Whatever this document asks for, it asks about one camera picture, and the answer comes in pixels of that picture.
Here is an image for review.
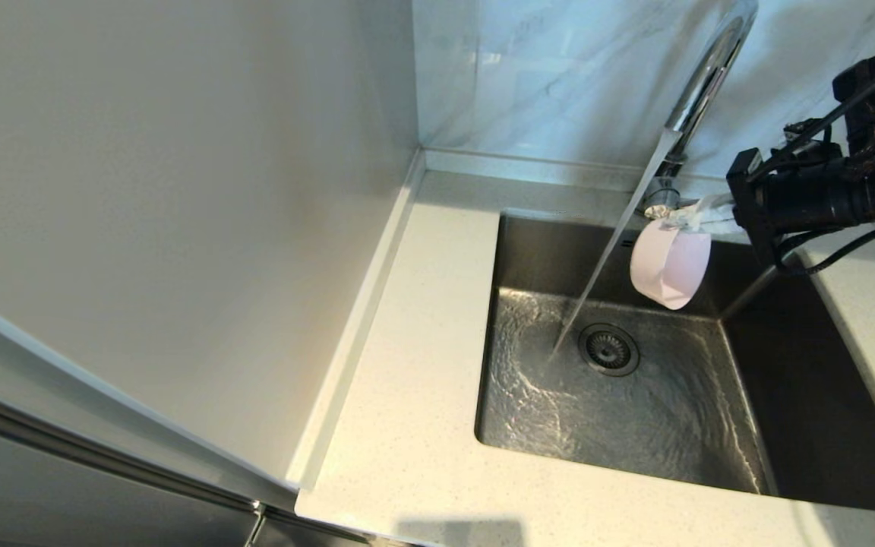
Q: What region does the chrome gooseneck faucet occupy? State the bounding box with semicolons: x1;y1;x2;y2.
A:
639;0;759;223

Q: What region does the white cabinet side panel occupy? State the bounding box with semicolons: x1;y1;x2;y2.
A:
0;0;425;511

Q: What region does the grey steel appliance front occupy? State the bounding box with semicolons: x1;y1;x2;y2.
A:
0;376;377;547

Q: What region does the pink bowl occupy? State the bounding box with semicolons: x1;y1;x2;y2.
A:
630;219;712;311

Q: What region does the round metal drain strainer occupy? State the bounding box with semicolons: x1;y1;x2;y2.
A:
579;324;641;378

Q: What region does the stainless steel sink basin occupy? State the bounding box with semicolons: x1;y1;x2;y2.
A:
473;214;875;511

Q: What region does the smooth black cable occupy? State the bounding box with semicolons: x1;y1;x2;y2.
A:
764;52;875;276

